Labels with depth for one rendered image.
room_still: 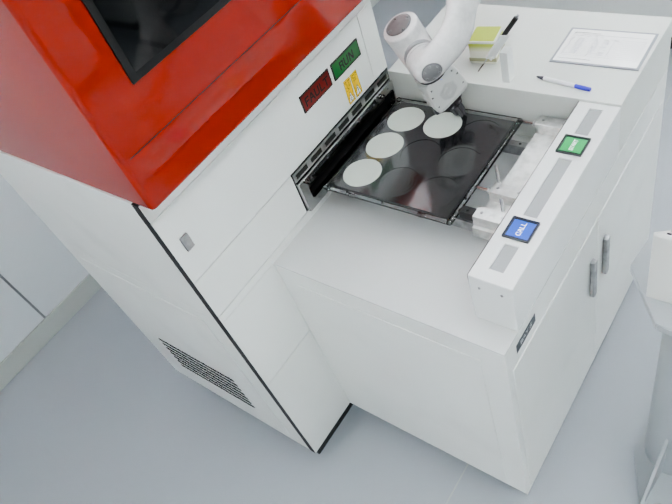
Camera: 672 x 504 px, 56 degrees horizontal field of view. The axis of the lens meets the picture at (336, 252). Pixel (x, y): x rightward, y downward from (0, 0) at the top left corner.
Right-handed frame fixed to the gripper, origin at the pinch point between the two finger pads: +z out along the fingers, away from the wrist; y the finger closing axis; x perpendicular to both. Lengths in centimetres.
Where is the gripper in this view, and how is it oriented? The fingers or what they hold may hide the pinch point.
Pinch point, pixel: (457, 108)
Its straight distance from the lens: 169.6
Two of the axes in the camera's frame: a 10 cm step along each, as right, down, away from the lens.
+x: -4.7, -5.6, 6.9
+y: 6.9, -7.1, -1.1
